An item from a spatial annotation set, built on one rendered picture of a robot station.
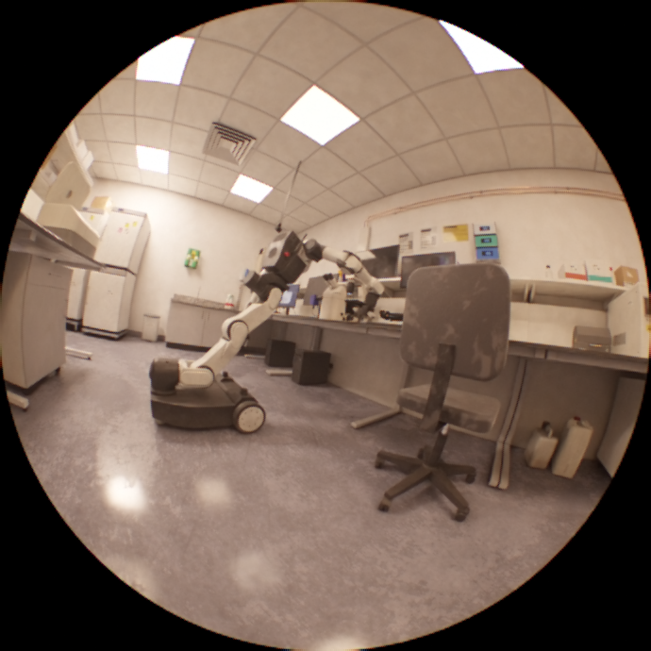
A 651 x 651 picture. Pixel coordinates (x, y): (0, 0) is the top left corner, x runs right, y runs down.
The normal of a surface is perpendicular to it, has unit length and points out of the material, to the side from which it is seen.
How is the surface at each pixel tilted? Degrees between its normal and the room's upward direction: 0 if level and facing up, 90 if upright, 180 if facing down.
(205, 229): 90
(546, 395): 90
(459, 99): 180
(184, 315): 90
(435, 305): 90
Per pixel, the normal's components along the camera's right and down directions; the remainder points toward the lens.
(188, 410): 0.50, 0.06
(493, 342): -0.80, -0.15
